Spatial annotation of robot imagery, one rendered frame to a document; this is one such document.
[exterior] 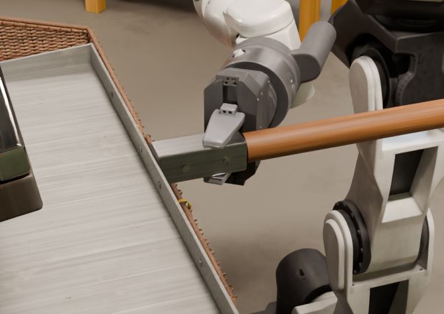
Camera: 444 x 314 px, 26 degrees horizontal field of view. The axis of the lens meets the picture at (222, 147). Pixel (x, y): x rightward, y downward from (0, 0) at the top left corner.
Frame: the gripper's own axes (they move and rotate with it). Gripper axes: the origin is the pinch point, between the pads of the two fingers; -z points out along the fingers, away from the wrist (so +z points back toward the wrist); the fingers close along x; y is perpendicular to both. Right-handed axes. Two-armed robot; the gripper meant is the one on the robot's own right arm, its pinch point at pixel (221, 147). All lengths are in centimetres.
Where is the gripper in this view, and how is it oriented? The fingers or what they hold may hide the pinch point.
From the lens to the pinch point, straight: 95.3
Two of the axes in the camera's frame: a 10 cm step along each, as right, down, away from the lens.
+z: 2.8, -4.9, 8.3
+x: 0.0, 8.6, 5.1
